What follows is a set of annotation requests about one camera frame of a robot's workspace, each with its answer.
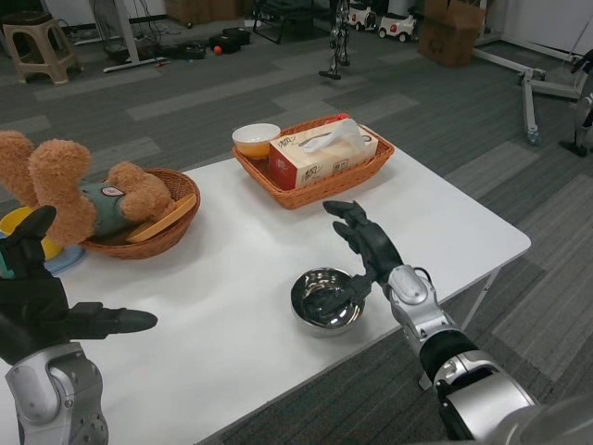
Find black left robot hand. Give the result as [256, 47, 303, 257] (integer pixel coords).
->
[0, 205, 158, 367]

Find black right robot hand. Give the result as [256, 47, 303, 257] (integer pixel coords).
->
[322, 199, 402, 302]

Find shiny metal bowl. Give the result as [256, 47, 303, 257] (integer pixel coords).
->
[290, 266, 370, 339]

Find white orange ceramic bowl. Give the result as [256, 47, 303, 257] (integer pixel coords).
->
[232, 123, 282, 161]

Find light blue plastic tray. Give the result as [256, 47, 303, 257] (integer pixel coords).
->
[45, 245, 87, 274]

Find rectangular wicker basket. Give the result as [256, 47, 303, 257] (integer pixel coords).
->
[233, 118, 396, 210]

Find yellow plastic cup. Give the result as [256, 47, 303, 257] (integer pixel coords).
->
[0, 206, 64, 263]

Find red beige tissue box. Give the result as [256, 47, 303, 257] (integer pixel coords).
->
[268, 118, 380, 191]

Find white table leg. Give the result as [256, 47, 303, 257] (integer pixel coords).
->
[462, 271, 499, 339]

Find brown plush teddy bear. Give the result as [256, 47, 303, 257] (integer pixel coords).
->
[0, 130, 176, 246]

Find round wicker basket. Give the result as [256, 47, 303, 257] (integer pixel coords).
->
[81, 168, 203, 260]

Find standing silver humanoid robot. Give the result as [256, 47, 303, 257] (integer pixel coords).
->
[318, 0, 353, 82]

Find open cardboard box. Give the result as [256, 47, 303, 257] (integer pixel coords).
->
[418, 0, 486, 69]

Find white toy car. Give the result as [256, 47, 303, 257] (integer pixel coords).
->
[347, 0, 379, 32]
[377, 12, 418, 45]

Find black folding cot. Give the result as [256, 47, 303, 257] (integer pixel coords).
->
[252, 0, 334, 45]

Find black flat floor case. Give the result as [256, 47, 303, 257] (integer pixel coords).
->
[166, 41, 208, 61]

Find white standing desk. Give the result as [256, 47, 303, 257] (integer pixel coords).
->
[87, 0, 170, 74]

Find beige plastic stool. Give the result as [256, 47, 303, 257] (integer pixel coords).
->
[2, 12, 84, 85]

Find large closed cardboard box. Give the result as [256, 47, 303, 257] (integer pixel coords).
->
[203, 0, 254, 14]

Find stacked small cardboard boxes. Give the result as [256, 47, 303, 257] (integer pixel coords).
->
[164, 0, 205, 16]

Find white gantry frame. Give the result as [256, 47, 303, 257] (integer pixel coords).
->
[474, 0, 593, 145]

